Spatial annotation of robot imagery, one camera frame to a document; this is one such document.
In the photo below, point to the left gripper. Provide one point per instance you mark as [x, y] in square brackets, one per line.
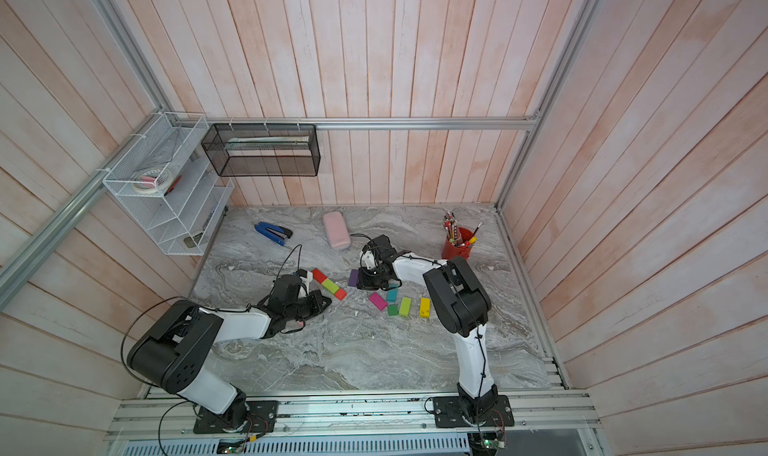
[316, 297]

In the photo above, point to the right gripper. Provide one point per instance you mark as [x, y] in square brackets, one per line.
[364, 282]

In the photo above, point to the purple block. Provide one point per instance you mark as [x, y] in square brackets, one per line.
[353, 278]

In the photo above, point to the long red block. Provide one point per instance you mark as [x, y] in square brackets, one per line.
[319, 276]

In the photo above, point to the lime green block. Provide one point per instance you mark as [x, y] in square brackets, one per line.
[332, 287]

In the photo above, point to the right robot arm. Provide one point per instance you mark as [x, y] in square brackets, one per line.
[460, 302]

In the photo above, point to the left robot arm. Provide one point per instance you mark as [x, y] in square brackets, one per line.
[172, 354]

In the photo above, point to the magenta block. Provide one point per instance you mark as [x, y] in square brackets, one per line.
[378, 301]

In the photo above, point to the light green block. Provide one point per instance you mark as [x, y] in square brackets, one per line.
[405, 307]

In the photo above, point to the pink eraser case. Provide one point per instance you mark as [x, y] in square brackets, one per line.
[336, 230]

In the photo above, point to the yellow block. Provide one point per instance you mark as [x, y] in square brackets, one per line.
[425, 308]

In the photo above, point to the blue stapler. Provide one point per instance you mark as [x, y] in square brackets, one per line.
[275, 233]

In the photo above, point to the red pencil cup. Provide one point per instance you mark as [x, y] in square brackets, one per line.
[452, 248]

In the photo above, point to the coloured pencils bunch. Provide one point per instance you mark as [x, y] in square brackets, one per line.
[454, 231]

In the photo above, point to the black mesh basket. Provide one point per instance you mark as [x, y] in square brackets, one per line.
[263, 149]

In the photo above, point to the tape roll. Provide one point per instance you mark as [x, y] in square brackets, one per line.
[152, 181]

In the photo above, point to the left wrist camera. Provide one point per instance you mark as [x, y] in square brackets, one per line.
[289, 288]

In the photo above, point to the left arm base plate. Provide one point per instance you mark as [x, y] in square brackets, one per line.
[256, 416]

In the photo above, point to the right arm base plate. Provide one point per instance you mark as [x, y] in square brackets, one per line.
[461, 412]

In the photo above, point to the white wire shelf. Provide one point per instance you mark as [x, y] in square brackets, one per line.
[181, 222]

